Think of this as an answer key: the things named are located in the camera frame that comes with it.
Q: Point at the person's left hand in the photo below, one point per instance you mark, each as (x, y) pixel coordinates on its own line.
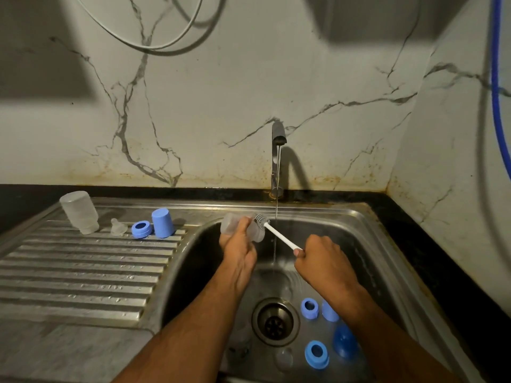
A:
(238, 251)

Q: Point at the person's right hand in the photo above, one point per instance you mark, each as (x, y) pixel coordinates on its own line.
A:
(324, 264)

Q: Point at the person's right fingers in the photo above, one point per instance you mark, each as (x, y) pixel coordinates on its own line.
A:
(309, 247)

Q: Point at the person's left fingers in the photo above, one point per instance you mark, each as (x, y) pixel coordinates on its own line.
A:
(241, 229)

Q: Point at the white bottle brush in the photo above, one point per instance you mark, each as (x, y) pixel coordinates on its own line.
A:
(275, 233)

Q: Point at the person's right forearm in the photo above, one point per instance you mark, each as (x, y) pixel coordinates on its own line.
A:
(389, 343)

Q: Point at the person's left forearm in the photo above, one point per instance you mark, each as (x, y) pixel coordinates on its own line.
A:
(187, 335)

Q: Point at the stainless steel sink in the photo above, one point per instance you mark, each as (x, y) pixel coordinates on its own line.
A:
(207, 283)

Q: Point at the chrome tap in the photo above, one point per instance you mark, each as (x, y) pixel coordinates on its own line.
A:
(277, 159)

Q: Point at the sink drain strainer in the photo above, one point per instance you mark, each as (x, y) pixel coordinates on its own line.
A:
(275, 322)

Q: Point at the dark blue bottle cap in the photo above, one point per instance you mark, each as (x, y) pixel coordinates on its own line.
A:
(345, 342)

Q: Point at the clear silicone bottle nipple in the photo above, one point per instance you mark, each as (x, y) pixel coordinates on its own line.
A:
(284, 359)
(118, 227)

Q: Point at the frosted clear baby bottle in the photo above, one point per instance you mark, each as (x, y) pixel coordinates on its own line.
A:
(81, 212)

